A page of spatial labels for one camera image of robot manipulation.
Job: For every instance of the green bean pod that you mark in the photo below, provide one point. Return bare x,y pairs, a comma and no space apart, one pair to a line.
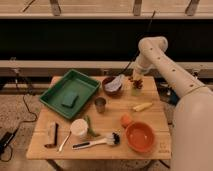
90,130

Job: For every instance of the translucent green plastic cup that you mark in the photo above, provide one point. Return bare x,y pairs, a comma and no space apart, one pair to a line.
136,91

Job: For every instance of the dark red grape bunch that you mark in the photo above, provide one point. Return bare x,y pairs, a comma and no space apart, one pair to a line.
137,84

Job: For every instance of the white crumpled cloth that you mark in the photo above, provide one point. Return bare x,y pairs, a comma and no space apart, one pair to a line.
115,83

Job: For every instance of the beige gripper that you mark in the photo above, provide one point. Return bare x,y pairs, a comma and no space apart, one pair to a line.
137,74

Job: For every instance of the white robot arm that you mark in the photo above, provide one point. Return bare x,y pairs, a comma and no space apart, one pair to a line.
192,133

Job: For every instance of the white round container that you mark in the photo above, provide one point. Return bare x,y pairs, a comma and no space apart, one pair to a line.
79,128

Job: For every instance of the small metal cup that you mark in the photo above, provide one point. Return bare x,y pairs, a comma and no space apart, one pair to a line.
100,103

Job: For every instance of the wooden handled spatula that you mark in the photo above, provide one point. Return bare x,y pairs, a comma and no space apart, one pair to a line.
51,135

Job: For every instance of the white dish brush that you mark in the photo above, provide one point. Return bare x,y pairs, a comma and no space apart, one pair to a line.
110,139

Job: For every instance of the wooden folding table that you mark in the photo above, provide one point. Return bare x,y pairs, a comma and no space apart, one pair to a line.
108,121

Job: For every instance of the green sponge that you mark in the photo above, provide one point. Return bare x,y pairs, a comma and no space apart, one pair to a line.
69,99

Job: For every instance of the orange pot with handle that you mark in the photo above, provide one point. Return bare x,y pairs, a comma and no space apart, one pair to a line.
140,136

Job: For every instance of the dark red bowl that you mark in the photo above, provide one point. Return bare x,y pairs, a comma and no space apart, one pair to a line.
110,93

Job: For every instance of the metal spoon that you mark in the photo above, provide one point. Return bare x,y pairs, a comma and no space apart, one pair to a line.
64,142

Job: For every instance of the green plastic tray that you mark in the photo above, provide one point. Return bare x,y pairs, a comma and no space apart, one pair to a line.
72,81

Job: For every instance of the black power adapter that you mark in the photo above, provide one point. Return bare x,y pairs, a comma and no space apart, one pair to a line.
5,139

